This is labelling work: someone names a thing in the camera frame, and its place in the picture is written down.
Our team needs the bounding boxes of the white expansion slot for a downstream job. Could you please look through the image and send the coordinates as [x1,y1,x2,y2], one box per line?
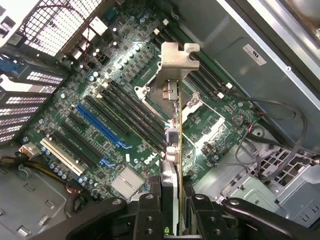
[39,136,86,176]

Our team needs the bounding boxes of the silver coin battery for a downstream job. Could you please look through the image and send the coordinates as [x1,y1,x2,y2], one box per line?
[231,113,244,126]

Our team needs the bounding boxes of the white case sticker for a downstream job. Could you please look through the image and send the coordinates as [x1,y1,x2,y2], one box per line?
[241,43,267,67]

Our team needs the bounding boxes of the red black fan wire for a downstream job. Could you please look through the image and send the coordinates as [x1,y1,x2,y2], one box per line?
[19,3,92,65]

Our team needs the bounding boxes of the silver metal drive cage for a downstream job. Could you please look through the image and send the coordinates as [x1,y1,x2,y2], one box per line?
[193,122,320,230]

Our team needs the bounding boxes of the thin grey wire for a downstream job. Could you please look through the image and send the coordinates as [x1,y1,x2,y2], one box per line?
[212,138,262,182]

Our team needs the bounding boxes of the short black expansion slot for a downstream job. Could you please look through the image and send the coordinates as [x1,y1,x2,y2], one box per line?
[67,112,85,128]

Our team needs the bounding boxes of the blue expansion slot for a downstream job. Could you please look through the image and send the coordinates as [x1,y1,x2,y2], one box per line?
[74,103,127,150]

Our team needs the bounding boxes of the small silver heatsink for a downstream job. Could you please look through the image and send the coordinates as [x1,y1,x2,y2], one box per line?
[109,164,146,201]

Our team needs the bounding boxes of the green motherboard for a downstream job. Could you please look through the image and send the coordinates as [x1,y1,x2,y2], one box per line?
[21,0,263,208]

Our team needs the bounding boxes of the CPU socket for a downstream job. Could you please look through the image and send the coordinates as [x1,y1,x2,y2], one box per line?
[134,72,183,121]

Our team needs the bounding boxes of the blue card retainer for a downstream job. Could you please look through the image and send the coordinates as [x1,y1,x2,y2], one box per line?
[0,55,27,76]

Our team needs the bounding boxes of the black looping wire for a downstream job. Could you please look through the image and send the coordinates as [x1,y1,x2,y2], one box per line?
[226,89,310,187]

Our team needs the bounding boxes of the open black PC case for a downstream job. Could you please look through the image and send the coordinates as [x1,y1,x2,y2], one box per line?
[0,0,320,240]

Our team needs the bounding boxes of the black RAM slot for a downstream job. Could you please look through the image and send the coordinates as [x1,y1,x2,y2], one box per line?
[98,92,162,152]
[163,19,233,89]
[102,88,165,148]
[109,80,168,141]
[106,84,166,145]
[154,27,226,97]
[159,23,230,93]
[151,31,222,100]

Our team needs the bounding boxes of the black slot with blue latch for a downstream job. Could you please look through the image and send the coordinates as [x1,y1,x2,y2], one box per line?
[59,121,116,168]

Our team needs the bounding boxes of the yellow black power wire bundle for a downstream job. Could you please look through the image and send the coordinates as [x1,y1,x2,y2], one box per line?
[0,141,86,221]

